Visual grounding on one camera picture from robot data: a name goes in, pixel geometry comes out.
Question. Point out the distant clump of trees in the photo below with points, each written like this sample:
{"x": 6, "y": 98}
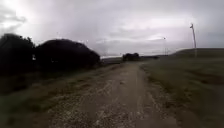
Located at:
{"x": 130, "y": 57}

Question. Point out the brown dirt track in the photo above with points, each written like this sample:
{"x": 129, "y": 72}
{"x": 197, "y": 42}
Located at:
{"x": 116, "y": 96}

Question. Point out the dark row of trees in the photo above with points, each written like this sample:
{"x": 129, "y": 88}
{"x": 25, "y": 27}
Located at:
{"x": 56, "y": 55}

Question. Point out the grassy slope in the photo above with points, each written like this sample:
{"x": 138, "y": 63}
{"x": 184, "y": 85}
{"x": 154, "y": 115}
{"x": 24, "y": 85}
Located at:
{"x": 190, "y": 76}

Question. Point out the pale pole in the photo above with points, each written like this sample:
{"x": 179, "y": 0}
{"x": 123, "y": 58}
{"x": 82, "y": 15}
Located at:
{"x": 193, "y": 36}

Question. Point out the grass verge beside trees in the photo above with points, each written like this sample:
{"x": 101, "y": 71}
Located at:
{"x": 30, "y": 93}

